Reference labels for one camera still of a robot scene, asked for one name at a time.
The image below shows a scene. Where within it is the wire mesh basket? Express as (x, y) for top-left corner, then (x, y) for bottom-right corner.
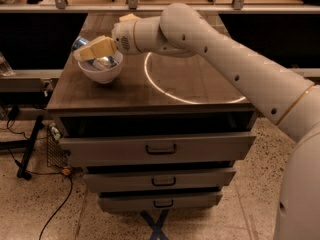
(47, 123), (68, 169)

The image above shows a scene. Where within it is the middle grey drawer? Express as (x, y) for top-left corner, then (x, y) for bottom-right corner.
(83, 168), (236, 193)

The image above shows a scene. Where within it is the white bowl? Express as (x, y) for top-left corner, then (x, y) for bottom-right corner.
(78, 51), (123, 84)

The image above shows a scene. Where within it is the grey drawer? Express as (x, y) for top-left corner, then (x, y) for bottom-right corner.
(98, 191), (222, 213)
(59, 132), (256, 167)
(83, 168), (236, 193)

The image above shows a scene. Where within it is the red bull can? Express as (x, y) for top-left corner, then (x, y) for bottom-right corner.
(71, 36), (119, 71)

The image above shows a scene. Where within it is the yellow sponge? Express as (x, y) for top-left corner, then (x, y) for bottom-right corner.
(119, 13), (139, 22)

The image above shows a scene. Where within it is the bottom grey drawer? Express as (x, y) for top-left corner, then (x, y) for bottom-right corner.
(98, 191), (222, 213)

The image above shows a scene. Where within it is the black stand leg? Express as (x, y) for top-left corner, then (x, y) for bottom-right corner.
(17, 116), (43, 180)

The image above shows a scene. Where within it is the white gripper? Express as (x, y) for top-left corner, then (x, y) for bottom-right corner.
(73, 20), (137, 62)

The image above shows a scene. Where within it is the grey drawer cabinet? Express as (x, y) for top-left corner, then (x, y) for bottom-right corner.
(46, 11), (268, 214)

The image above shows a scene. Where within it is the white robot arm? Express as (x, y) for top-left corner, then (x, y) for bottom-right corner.
(74, 3), (320, 240)

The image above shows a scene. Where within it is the black floor cable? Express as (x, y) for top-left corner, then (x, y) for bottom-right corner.
(6, 117), (74, 240)

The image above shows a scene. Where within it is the top grey drawer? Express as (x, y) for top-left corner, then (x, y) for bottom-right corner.
(59, 132), (256, 167)

